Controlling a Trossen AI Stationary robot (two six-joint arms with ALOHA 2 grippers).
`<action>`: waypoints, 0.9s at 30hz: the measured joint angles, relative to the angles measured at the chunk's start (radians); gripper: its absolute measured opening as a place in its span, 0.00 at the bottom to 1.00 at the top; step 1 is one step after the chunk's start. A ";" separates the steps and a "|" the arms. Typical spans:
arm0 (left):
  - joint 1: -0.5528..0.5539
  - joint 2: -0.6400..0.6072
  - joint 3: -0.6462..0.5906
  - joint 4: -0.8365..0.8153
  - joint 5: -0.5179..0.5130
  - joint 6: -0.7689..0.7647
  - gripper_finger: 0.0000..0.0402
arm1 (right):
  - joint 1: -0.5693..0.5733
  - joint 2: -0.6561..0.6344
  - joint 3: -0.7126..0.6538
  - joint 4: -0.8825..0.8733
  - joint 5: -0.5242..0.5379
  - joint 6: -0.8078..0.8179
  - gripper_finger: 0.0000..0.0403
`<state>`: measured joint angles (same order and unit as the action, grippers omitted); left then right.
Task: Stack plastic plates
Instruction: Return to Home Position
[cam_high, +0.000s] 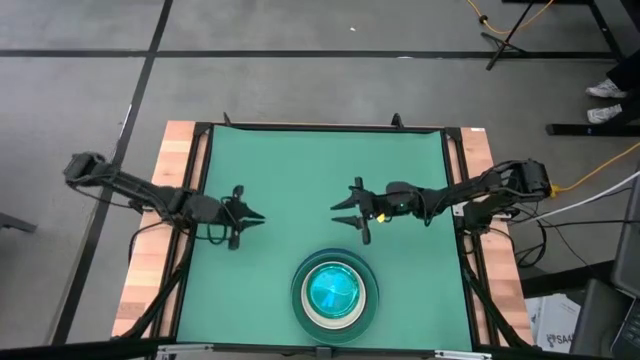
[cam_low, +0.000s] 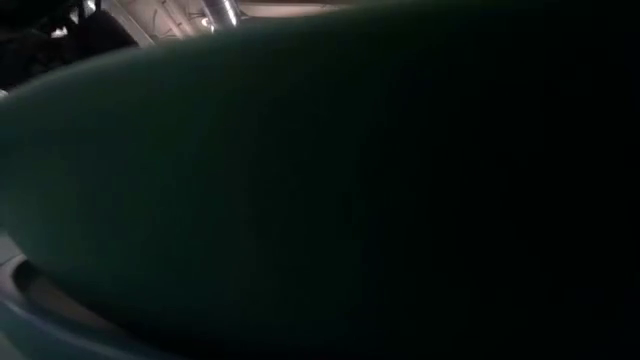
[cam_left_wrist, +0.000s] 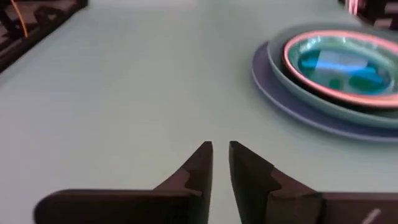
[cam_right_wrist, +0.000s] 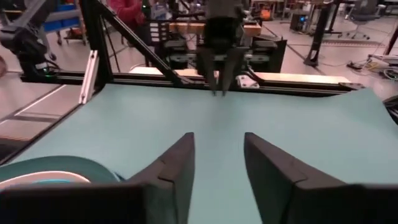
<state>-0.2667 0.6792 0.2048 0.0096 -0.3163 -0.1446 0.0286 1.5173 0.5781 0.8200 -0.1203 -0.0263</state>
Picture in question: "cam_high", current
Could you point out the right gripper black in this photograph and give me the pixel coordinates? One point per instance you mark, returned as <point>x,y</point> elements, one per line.
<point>372,205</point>

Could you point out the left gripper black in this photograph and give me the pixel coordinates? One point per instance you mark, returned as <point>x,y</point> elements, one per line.
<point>227,210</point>

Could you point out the large green plastic plate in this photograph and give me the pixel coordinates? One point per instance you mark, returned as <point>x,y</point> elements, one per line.
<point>371,305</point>

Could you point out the white plastic plate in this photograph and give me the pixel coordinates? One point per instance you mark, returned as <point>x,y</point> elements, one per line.
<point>333,325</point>

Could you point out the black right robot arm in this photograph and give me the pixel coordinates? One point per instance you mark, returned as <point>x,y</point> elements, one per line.
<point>475,190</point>

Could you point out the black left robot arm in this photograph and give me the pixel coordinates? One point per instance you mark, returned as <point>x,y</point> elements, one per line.
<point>135,192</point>

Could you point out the green table mat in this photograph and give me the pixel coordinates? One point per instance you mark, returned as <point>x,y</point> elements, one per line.
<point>415,300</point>

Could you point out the grey power strip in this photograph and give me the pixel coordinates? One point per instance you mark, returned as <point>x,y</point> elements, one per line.
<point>506,215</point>

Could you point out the black floor beam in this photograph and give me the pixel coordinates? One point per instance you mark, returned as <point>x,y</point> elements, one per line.
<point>75,350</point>

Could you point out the black tripod stand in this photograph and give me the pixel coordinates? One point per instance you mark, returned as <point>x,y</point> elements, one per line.
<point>505,42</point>

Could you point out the white printed booklet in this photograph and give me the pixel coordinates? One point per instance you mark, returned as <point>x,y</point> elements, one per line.
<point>555,320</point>

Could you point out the grey stand foot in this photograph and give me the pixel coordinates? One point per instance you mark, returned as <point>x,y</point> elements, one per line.
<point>17,224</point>

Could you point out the black desk foot bar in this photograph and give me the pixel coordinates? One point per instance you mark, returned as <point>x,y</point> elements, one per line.
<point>590,130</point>

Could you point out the grey monitor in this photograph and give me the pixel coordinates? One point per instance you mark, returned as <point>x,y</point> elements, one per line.
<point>630,250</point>

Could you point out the person's leg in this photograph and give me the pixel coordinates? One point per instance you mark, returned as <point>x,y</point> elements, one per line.
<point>627,72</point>

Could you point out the black metal table frame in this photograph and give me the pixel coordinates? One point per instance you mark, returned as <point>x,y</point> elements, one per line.
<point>201,131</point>

